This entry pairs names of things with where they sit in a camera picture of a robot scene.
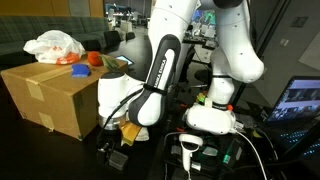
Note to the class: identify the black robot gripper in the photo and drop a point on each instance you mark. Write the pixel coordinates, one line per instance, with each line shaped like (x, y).
(107, 140)

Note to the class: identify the grey whiteboard eraser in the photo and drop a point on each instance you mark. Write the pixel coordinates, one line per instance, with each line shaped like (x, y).
(118, 160)

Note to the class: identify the blue sponge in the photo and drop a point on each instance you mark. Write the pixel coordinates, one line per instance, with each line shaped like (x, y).
(80, 70)

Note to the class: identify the plush orange radish toy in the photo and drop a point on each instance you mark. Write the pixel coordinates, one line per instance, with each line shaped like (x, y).
(95, 58)

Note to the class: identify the white plastic bag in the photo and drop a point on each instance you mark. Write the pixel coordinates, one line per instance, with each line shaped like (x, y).
(55, 47)

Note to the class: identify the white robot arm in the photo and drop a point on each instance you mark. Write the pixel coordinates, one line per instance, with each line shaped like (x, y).
(144, 102)

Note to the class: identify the cardboard box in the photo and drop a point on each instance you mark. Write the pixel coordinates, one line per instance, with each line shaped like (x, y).
(50, 96)

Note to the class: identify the white VR controller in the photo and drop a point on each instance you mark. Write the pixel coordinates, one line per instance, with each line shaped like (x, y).
(189, 143)

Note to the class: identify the smartphone on table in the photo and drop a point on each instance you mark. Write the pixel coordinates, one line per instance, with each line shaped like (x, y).
(126, 59)

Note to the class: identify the white VR headset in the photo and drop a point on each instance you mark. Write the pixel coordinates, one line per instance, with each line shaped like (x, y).
(213, 120)

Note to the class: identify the green plaid sofa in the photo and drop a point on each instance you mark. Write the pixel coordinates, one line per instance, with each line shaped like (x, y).
(15, 31)

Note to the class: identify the open laptop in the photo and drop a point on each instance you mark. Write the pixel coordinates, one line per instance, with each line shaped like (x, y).
(292, 122)

